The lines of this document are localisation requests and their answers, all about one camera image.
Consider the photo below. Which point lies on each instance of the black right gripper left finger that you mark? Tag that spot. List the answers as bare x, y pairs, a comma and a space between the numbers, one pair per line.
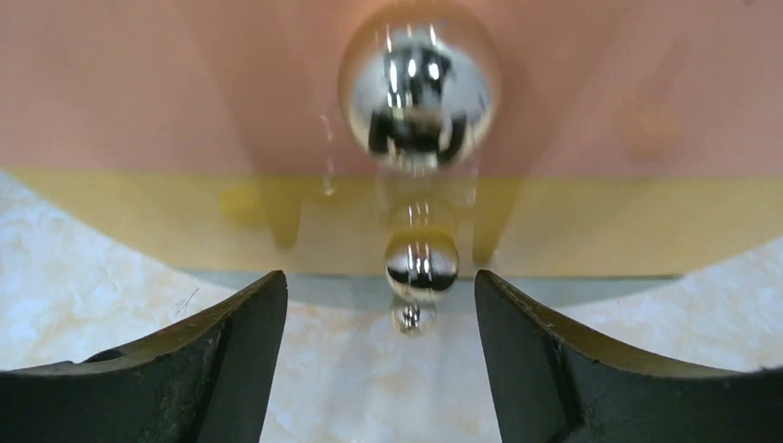
205, 378

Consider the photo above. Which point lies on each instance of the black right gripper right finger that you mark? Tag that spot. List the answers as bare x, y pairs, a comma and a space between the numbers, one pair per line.
554, 379

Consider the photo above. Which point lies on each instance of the white round drawer organizer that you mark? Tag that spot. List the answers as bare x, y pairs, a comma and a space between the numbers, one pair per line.
420, 140

